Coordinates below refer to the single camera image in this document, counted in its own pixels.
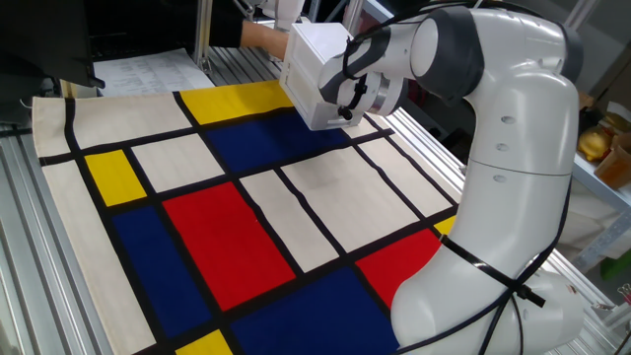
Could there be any bare person hand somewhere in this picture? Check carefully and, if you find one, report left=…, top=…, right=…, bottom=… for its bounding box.
left=241, top=19, right=291, bottom=60

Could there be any white plastic drawer cabinet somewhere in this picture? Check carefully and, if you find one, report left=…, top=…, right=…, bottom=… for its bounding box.
left=279, top=22, right=379, bottom=132

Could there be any person forearm black sleeve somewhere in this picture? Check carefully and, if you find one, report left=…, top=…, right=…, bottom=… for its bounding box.
left=209, top=0, right=246, bottom=49

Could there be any black computer keyboard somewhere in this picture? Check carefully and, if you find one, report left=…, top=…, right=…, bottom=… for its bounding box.
left=90, top=32, right=196, bottom=61

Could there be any printed white paper sheet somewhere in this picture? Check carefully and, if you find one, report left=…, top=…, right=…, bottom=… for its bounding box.
left=92, top=47, right=216, bottom=98

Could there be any Mondrian colour block cloth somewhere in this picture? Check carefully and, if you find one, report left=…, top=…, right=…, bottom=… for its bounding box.
left=32, top=79, right=459, bottom=355

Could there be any black monitor back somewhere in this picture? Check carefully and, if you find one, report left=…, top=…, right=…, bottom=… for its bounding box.
left=0, top=0, right=107, bottom=91

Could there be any gold figurine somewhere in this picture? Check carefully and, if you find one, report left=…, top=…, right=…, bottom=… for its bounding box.
left=577, top=125, right=613, bottom=163

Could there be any grey metal shelf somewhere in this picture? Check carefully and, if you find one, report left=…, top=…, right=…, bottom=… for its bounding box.
left=571, top=152, right=631, bottom=275

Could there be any brown cardboard box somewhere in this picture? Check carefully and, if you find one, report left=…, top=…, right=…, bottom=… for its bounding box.
left=594, top=145, right=631, bottom=191

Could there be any aluminium frame post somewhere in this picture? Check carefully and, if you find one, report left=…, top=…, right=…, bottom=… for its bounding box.
left=191, top=0, right=215, bottom=75

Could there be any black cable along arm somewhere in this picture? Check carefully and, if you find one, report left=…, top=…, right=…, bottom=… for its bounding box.
left=339, top=0, right=573, bottom=355

